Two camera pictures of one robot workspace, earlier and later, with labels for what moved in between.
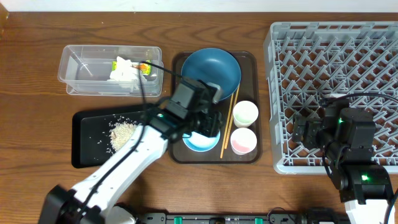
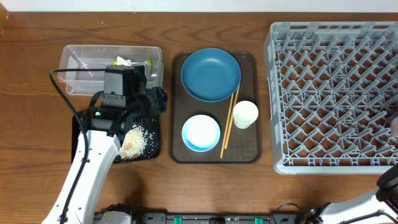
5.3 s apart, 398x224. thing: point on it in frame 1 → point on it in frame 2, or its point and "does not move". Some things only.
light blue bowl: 199,142 does not move
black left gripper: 210,123 → 154,100
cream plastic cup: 245,113 does not move
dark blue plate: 213,65 does not move
